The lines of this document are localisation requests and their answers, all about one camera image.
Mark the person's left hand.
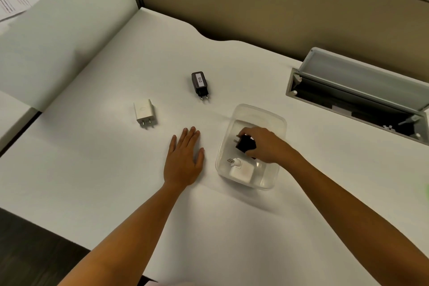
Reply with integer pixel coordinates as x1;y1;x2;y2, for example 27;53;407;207
163;126;205;192

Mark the person's right hand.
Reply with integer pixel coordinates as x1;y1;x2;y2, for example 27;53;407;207
239;127;296;165

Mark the plain black plug charger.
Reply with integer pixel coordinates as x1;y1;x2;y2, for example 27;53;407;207
233;133;257;154

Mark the person's right forearm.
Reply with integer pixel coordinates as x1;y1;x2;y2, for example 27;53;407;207
284;150;429;286

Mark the person's left forearm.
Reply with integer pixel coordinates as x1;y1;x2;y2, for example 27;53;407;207
57;182;187;286

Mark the clear plastic container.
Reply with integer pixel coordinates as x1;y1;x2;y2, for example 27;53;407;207
215;104;288;191

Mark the white round-pin plug charger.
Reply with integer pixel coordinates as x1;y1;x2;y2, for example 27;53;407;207
227;158;255;183

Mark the white flat-prong plug charger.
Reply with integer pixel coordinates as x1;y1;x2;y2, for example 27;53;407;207
133;99;157;129

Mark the black charger with white label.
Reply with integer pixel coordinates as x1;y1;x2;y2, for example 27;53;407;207
191;71;210;101

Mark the beige partition panel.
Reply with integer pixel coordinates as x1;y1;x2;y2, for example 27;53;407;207
132;0;429;83

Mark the white desk divider panel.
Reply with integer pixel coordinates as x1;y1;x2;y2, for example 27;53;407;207
0;0;139;112

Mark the desk cable tray recess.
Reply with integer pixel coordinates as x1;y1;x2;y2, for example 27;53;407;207
286;68;429;146

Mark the grey cable tray lid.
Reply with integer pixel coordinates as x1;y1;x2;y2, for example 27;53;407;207
298;47;429;113

